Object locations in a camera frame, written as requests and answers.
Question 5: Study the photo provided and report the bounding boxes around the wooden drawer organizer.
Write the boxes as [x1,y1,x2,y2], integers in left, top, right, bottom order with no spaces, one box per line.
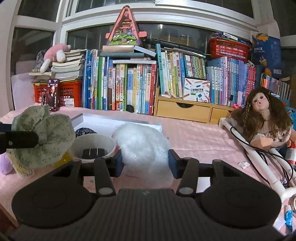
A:
[154,87,233,125]

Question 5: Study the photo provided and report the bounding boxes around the red white can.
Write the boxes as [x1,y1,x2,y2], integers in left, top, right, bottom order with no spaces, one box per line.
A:
[285,141,296,169]

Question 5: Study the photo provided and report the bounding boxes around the white paper cup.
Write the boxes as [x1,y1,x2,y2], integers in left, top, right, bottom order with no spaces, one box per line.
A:
[68,133,118,163]

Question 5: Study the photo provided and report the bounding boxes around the black cable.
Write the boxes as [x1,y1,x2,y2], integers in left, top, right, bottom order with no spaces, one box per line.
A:
[229,126,296,188]

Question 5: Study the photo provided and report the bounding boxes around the red basket upper right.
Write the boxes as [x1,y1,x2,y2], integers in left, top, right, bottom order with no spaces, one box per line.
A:
[209,38,249,62]

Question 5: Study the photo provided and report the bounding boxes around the row of books center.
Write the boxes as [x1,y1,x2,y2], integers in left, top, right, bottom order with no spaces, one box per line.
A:
[81,45,158,115]

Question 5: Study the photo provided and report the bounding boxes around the white shallow box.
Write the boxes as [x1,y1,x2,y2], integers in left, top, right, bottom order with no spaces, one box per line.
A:
[71,113,163,137]

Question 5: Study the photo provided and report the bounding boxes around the triangular pink toy house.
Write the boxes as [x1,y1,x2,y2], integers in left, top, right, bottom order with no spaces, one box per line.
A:
[105,6,147,46]

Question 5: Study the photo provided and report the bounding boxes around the white foam sheet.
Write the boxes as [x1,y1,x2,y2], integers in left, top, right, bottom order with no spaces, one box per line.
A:
[112,123,173,189]

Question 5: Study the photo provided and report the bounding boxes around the pink plush toy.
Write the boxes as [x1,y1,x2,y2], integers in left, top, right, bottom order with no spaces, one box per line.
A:
[40,43,71,73]

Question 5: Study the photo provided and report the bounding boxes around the row of books right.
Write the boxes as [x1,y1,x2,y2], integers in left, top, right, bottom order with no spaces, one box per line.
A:
[156,44,292,106]

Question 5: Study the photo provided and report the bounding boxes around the white patterned box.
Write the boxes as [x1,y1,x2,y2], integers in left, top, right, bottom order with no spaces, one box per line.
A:
[183,78,211,103]

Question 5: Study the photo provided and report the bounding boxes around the crumpled white wrapper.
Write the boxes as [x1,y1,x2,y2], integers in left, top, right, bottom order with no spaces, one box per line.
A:
[238,161,250,169]

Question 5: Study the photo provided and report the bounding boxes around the gold dotted scrunchie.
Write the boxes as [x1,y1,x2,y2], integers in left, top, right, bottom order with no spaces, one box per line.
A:
[54,152,73,168]

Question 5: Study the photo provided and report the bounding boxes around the stack of books left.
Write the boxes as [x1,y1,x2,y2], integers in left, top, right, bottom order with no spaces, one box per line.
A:
[51,49,87,81]

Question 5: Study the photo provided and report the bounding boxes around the purple plush toy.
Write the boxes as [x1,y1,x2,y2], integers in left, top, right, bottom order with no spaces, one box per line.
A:
[0,153,13,175]

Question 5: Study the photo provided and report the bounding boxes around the pink tablecloth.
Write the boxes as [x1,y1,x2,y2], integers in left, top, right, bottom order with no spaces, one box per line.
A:
[1,107,269,219]

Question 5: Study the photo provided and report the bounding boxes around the green speckled scrunchie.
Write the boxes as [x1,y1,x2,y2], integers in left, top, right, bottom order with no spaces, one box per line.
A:
[11,105,75,170]

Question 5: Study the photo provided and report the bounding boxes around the red crate left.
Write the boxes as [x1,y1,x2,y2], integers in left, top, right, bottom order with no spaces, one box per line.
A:
[33,80,82,108]

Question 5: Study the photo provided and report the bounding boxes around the row of books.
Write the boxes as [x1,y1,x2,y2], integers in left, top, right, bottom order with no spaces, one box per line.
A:
[156,44,292,106]
[81,45,158,115]

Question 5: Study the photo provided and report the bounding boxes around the dark floral scrunchie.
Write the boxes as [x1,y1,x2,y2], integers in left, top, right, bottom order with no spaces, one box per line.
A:
[75,128,96,138]

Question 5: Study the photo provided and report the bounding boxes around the brown haired doll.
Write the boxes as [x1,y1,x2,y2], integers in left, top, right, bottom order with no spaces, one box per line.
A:
[227,86,295,150]

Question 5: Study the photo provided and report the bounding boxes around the blue plush toy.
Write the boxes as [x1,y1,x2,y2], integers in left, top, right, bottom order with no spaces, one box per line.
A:
[281,99,296,130]

